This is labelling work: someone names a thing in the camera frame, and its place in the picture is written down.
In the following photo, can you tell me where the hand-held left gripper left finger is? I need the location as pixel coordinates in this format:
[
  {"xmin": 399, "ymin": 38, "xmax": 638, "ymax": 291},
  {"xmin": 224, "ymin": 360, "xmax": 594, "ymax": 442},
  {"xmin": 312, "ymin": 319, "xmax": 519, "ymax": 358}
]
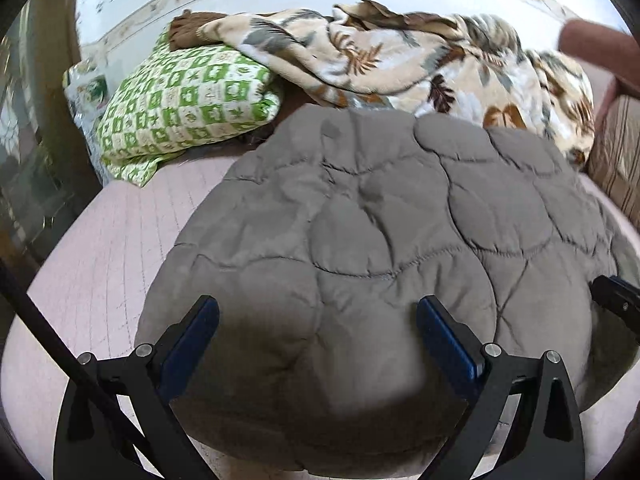
[{"xmin": 52, "ymin": 295, "xmax": 221, "ymax": 480}]

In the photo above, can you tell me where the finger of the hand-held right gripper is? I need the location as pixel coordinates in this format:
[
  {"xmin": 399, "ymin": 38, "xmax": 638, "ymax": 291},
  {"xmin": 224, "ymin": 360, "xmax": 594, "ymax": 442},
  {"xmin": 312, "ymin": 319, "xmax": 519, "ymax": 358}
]
[{"xmin": 591, "ymin": 275, "xmax": 640, "ymax": 347}]

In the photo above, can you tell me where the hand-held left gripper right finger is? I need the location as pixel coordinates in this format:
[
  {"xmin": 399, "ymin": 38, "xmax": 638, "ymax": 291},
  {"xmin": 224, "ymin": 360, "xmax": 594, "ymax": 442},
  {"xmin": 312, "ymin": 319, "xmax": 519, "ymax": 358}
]
[{"xmin": 416, "ymin": 296, "xmax": 586, "ymax": 480}]

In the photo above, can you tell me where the grey-brown hooded puffer jacket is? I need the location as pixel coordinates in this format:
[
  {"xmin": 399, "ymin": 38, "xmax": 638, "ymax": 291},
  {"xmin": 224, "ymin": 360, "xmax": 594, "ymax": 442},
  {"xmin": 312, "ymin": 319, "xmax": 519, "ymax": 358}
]
[{"xmin": 135, "ymin": 107, "xmax": 640, "ymax": 478}]

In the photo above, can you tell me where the striped brown cushion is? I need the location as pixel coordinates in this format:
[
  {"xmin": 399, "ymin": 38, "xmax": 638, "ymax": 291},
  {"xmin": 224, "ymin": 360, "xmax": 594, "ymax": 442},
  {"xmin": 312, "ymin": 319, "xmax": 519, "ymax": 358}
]
[{"xmin": 585, "ymin": 92, "xmax": 640, "ymax": 216}]

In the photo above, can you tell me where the green and white patterned pillow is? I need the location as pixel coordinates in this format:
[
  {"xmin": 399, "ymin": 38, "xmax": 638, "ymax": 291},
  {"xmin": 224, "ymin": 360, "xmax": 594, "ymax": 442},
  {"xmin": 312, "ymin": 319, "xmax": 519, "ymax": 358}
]
[{"xmin": 95, "ymin": 30, "xmax": 283, "ymax": 188}]

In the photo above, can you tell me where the wooden framed glass door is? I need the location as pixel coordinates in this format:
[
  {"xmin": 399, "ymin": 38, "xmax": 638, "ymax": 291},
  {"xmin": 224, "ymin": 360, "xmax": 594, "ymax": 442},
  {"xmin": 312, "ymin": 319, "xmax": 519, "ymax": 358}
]
[{"xmin": 0, "ymin": 0, "xmax": 101, "ymax": 271}]

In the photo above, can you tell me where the white floral pillow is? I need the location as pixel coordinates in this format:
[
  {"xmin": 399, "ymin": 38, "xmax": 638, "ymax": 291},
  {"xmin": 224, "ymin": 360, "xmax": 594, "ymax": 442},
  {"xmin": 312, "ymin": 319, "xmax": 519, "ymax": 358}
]
[{"xmin": 62, "ymin": 57, "xmax": 113, "ymax": 128}]

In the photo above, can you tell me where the leaf print fleece blanket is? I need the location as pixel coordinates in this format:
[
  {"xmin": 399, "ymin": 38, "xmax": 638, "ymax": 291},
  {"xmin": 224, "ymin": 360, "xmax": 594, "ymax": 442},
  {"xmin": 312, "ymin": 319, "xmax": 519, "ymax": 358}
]
[{"xmin": 210, "ymin": 0, "xmax": 596, "ymax": 168}]

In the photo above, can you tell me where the brown cloth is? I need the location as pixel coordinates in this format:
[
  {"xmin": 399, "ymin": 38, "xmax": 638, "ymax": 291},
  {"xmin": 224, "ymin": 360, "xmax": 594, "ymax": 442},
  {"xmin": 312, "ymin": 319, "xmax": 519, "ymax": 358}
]
[{"xmin": 167, "ymin": 9, "xmax": 226, "ymax": 52}]

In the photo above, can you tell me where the black strap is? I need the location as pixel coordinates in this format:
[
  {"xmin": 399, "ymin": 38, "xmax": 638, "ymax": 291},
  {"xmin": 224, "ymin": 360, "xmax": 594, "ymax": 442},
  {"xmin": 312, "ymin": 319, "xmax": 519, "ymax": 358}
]
[{"xmin": 0, "ymin": 256, "xmax": 148, "ymax": 458}]

